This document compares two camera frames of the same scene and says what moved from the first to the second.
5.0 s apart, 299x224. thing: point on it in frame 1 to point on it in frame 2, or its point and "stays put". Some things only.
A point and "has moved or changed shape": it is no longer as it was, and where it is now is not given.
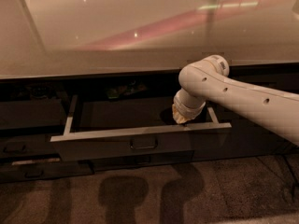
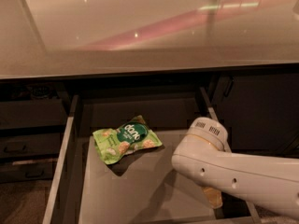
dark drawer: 132,128 has moved or changed shape
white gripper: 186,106 to 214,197
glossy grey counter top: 69,31 stays put
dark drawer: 33,114 stays put
